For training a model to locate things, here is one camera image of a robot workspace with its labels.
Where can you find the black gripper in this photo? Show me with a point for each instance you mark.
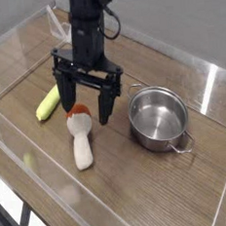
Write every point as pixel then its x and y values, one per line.
pixel 86 64

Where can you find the plush mushroom toy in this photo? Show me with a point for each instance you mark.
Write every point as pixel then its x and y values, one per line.
pixel 79 124

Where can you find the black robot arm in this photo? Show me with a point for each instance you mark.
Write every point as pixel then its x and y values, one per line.
pixel 89 10

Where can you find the spoon with yellow-green handle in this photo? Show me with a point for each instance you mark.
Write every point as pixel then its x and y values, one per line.
pixel 48 104

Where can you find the clear acrylic enclosure wall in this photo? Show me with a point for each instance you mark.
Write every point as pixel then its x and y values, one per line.
pixel 127 185

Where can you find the silver pot with handles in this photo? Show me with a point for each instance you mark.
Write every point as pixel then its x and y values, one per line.
pixel 159 119

